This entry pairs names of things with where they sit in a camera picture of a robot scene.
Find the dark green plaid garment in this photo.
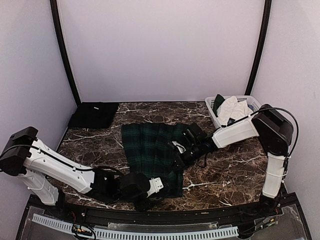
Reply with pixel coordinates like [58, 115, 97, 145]
[121, 123, 187, 198]

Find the white laundry basket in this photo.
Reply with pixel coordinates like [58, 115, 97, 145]
[205, 94, 262, 129]

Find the black t-shirt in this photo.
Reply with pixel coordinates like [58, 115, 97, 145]
[68, 102, 120, 129]

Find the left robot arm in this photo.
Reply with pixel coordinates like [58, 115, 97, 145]
[0, 126, 165, 218]

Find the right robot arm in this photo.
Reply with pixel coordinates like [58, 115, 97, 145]
[169, 104, 298, 217]

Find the dark green cloth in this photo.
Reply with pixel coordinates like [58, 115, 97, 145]
[212, 94, 225, 116]

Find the white garment in basket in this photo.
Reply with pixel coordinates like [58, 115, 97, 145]
[217, 96, 251, 125]

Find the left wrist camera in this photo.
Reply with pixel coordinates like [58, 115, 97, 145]
[118, 172, 171, 201]

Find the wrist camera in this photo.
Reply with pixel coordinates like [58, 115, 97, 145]
[118, 172, 171, 201]
[168, 122, 208, 154]

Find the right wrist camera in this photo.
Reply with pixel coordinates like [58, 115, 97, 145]
[168, 122, 208, 154]

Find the white slotted cable duct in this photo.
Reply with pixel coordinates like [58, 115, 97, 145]
[31, 214, 239, 240]

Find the black front rail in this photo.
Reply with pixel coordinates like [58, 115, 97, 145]
[41, 202, 283, 226]

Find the right black frame post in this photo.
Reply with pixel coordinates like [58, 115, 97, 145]
[244, 0, 272, 96]

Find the black frame post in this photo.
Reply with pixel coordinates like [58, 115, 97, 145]
[244, 0, 272, 96]
[49, 0, 82, 107]

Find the left black frame post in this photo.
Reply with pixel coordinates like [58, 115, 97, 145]
[49, 0, 82, 107]

